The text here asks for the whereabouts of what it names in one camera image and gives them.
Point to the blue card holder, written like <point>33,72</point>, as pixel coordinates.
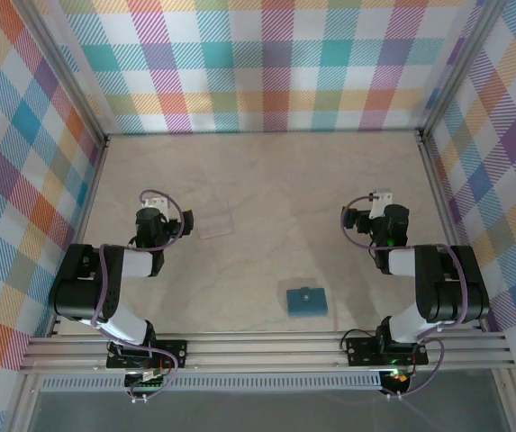
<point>307,306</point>

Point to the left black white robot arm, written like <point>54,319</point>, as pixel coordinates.
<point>77,288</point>

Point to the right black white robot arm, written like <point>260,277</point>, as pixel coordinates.
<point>446,288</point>

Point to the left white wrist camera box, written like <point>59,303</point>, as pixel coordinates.
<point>158,201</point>

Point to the aluminium side rail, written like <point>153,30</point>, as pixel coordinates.
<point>450,225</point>
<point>82,229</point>

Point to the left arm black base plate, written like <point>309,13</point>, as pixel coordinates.
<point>172,351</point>

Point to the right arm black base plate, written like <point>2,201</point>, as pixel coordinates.
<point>361,351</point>

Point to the aluminium mounting rail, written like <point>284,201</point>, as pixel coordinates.
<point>262,351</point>

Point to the aluminium frame post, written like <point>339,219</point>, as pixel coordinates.
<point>458,67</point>
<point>74,85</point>

